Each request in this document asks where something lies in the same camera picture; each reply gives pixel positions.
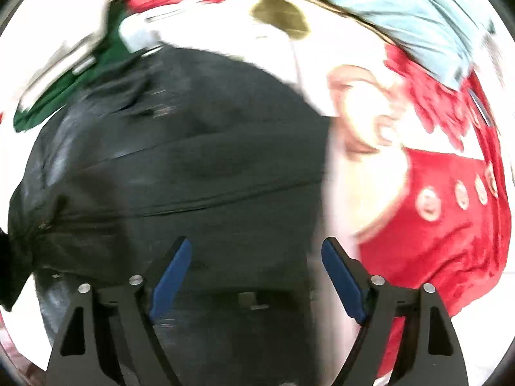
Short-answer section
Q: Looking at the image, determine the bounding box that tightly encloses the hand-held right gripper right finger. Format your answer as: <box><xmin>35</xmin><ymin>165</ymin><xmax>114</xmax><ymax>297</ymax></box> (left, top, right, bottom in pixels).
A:
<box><xmin>321</xmin><ymin>236</ymin><xmax>469</xmax><ymax>386</ymax></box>

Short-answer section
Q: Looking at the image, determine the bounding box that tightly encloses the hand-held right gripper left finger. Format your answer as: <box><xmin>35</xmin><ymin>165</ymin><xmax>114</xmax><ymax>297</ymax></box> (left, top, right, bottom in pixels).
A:
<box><xmin>44</xmin><ymin>236</ymin><xmax>193</xmax><ymax>386</ymax></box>

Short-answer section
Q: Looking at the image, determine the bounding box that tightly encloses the black jacket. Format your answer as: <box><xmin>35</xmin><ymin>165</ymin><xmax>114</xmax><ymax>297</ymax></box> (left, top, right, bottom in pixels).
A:
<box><xmin>0</xmin><ymin>46</ymin><xmax>335</xmax><ymax>386</ymax></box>

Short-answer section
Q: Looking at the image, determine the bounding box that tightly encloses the green garment with white stripes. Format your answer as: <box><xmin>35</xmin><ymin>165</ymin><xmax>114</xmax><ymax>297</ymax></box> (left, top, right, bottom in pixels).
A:
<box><xmin>12</xmin><ymin>4</ymin><xmax>162</xmax><ymax>133</ymax></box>

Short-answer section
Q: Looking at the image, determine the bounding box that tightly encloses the light grey garment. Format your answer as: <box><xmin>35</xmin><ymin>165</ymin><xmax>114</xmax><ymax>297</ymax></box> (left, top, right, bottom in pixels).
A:
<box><xmin>120</xmin><ymin>11</ymin><xmax>162</xmax><ymax>51</ymax></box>

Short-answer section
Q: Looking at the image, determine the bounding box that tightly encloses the red floral blanket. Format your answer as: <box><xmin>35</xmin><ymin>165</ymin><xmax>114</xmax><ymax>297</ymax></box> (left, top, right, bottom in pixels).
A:
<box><xmin>108</xmin><ymin>0</ymin><xmax>515</xmax><ymax>386</ymax></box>

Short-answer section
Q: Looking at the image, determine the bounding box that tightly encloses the teal quilt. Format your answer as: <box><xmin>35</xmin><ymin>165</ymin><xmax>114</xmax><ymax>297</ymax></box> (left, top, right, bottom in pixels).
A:
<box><xmin>277</xmin><ymin>0</ymin><xmax>496</xmax><ymax>90</ymax></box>

